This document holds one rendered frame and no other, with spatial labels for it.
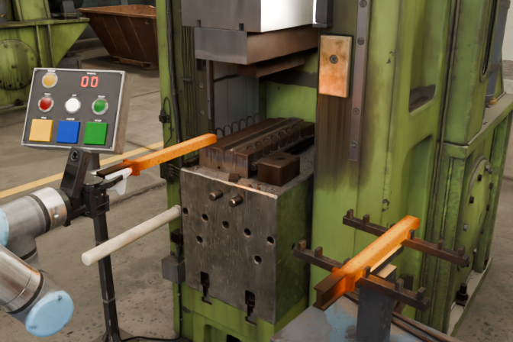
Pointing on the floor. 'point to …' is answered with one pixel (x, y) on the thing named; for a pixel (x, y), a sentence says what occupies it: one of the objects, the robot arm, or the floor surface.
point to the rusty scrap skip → (127, 33)
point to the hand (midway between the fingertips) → (124, 167)
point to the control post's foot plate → (117, 337)
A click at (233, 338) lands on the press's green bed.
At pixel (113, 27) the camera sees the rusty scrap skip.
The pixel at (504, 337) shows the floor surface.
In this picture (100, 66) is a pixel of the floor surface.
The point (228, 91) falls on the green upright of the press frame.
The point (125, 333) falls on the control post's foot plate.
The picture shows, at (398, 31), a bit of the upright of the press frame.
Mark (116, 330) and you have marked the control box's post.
